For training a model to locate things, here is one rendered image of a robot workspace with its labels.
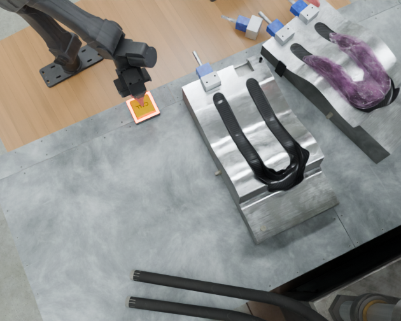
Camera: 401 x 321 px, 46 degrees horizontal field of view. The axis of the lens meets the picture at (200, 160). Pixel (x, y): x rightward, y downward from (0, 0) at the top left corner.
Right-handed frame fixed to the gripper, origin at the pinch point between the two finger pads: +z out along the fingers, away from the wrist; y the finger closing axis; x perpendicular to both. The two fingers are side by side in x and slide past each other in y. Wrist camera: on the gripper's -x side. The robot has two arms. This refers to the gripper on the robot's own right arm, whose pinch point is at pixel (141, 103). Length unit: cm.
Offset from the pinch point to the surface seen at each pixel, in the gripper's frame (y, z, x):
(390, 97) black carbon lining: 68, 14, -28
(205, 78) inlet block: 19.5, -4.2, -7.4
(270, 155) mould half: 25.5, 9.9, -32.6
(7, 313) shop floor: -88, 87, 19
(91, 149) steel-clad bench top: -19.5, 6.5, -2.4
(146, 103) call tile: 1.5, 1.0, 0.2
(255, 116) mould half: 28.1, 6.9, -18.9
